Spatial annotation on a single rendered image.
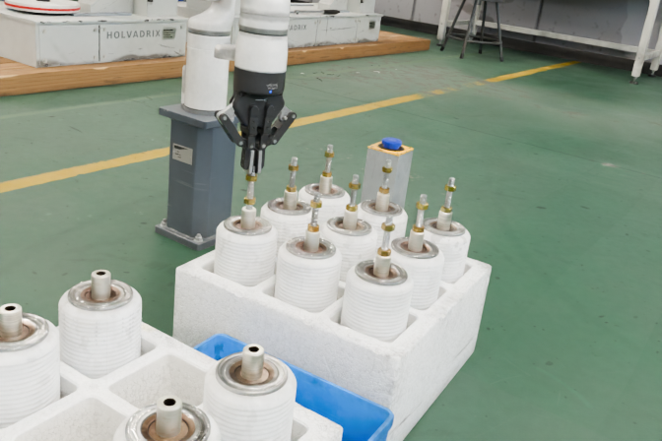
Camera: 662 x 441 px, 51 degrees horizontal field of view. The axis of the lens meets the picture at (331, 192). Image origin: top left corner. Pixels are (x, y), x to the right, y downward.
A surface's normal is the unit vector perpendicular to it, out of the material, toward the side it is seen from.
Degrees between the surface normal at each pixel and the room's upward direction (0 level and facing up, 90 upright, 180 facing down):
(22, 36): 90
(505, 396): 0
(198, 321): 90
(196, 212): 90
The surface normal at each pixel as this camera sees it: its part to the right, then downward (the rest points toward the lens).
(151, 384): 0.83, 0.28
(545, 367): 0.11, -0.94
